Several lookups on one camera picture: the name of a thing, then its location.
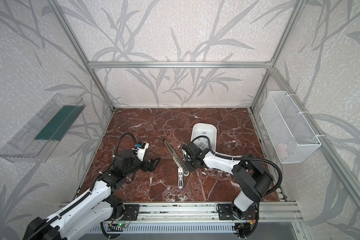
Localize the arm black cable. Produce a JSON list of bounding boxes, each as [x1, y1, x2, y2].
[[190, 134, 283, 197], [22, 132, 139, 240]]

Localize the clear wall shelf green mat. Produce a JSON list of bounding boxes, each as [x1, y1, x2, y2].
[[0, 94, 86, 163]]

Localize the aluminium front rail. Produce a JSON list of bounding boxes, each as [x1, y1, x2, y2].
[[59, 202, 304, 224]]

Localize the small white stapler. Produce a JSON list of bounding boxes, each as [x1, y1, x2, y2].
[[178, 167, 184, 189]]

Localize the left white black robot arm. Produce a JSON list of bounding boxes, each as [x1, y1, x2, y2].
[[23, 150, 161, 240]]

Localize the white plastic tray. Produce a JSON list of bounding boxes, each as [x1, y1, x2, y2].
[[191, 123, 217, 152]]

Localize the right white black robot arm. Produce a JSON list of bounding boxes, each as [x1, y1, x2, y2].
[[182, 142, 283, 218]]

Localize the grey white large stapler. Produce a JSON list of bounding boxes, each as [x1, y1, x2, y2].
[[163, 139, 190, 177]]

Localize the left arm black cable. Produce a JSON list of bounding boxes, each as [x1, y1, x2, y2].
[[22, 132, 139, 240]]

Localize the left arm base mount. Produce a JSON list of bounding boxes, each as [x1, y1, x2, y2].
[[112, 204, 140, 222]]

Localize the white wire mesh basket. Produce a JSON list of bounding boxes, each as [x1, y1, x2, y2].
[[260, 91, 322, 164]]

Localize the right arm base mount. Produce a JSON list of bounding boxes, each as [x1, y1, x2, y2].
[[216, 204, 258, 221]]

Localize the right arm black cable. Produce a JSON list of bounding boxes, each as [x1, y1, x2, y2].
[[190, 134, 283, 197]]

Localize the green circuit board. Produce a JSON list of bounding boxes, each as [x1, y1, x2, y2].
[[107, 223, 130, 232]]

